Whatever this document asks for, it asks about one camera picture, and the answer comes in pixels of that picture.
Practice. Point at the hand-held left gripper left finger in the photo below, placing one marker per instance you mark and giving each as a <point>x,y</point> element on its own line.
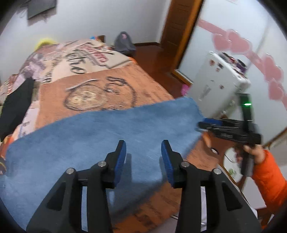
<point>121,156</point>

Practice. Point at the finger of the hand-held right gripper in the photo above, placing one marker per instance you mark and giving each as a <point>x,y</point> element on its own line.
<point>205,129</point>
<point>212,121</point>

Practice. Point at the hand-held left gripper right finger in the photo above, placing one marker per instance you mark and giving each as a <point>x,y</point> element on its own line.
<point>167,159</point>

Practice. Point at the blue denim pants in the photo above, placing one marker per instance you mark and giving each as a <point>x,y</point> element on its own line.
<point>101,130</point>

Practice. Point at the person's right hand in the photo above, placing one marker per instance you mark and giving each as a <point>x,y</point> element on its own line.
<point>256,154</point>

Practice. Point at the pink plastic item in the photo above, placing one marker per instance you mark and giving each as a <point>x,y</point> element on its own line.
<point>185,89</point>

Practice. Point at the pile of small dark items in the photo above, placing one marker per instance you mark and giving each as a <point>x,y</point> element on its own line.
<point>233,61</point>

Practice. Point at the pink heart garland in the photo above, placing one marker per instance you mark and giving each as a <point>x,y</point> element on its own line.
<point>237,43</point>

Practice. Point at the printed blanket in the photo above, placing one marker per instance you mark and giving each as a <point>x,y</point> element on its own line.
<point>94,74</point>

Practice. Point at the wooden door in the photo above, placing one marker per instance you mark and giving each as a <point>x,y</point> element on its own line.
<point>177,26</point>

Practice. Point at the grey backpack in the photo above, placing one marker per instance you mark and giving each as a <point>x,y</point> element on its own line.
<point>124,43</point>

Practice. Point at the black cloth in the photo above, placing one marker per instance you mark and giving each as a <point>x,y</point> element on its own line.
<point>15,107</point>

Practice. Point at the colourful small toy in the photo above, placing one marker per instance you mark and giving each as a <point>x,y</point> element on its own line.
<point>94,37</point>

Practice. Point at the yellow plush item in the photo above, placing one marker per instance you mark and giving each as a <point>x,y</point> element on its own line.
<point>44,42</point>

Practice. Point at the wooden bed frame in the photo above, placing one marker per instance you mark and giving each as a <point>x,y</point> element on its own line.
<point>102,38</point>

